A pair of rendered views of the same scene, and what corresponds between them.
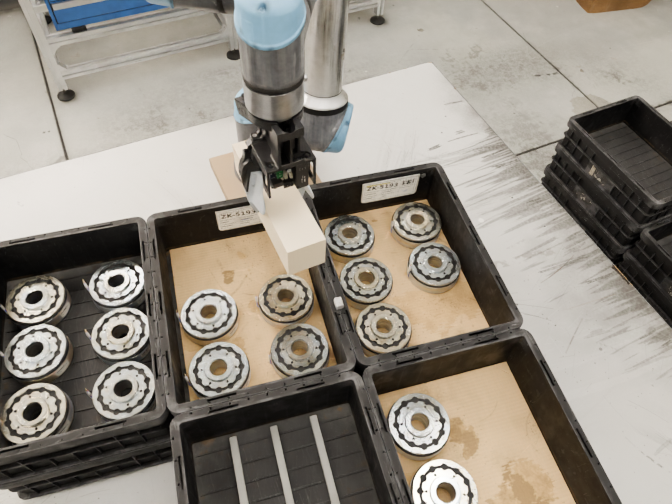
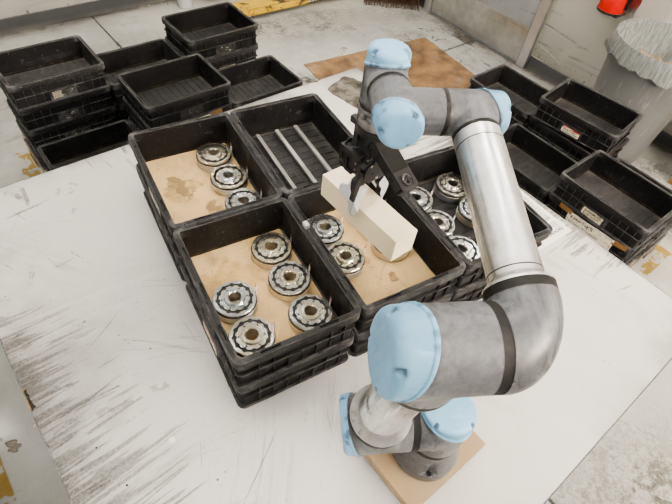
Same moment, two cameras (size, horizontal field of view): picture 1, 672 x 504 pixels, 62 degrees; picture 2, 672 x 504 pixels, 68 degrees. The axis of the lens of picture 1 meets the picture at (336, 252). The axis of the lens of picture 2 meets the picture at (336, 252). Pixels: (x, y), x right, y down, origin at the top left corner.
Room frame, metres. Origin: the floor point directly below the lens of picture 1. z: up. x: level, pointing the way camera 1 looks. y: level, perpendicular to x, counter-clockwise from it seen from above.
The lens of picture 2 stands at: (1.31, -0.18, 1.84)
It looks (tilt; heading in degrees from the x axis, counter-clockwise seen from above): 49 degrees down; 163
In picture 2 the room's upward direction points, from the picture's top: 9 degrees clockwise
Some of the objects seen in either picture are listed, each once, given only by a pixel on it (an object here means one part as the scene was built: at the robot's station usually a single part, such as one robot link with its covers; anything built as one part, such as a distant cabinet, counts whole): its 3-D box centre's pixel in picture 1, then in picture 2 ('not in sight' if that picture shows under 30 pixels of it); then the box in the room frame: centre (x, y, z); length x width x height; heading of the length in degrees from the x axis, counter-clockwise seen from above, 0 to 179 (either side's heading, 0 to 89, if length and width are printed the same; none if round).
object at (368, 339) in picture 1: (383, 327); (271, 247); (0.48, -0.10, 0.86); 0.10 x 0.10 x 0.01
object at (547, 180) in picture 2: not in sight; (517, 182); (-0.28, 1.16, 0.31); 0.40 x 0.30 x 0.34; 28
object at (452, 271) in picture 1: (434, 263); (234, 298); (0.62, -0.20, 0.86); 0.10 x 0.10 x 0.01
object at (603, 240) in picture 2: not in sight; (583, 237); (0.16, 1.23, 0.41); 0.31 x 0.02 x 0.16; 28
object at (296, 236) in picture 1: (277, 201); (366, 211); (0.58, 0.10, 1.07); 0.24 x 0.06 x 0.06; 28
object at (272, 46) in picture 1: (271, 32); (385, 77); (0.56, 0.09, 1.39); 0.09 x 0.08 x 0.11; 175
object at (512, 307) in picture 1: (403, 254); (263, 272); (0.60, -0.13, 0.92); 0.40 x 0.30 x 0.02; 19
